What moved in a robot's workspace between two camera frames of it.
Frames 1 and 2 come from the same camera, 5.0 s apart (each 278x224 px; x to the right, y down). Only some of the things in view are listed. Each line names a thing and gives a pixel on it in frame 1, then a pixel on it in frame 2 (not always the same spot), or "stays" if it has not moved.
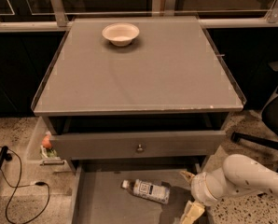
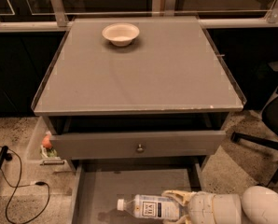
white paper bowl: (120, 34) stays
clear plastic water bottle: (157, 191) -> (151, 207)
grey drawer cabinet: (139, 105) stays
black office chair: (275, 117) stays
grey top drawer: (137, 145) stays
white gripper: (200, 186) -> (201, 207)
